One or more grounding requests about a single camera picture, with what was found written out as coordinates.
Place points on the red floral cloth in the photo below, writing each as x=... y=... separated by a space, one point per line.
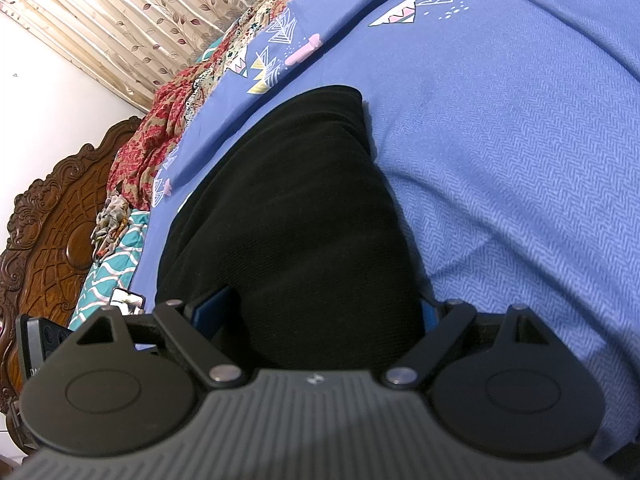
x=150 y=155

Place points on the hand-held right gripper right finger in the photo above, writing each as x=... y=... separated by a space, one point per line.
x=427 y=317

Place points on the teal patterned cloth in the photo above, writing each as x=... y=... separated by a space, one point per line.
x=112 y=270

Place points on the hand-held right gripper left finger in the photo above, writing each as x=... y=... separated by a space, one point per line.
x=212 y=310

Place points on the black pants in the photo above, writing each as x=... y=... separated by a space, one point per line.
x=300 y=210

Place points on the smartphone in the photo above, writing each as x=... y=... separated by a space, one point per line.
x=127 y=300

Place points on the beige leaf print curtain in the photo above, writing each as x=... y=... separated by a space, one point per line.
x=150 y=20

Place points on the carved wooden headboard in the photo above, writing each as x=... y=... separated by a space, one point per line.
x=50 y=240

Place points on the blue printed bedsheet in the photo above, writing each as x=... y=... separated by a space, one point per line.
x=500 y=185

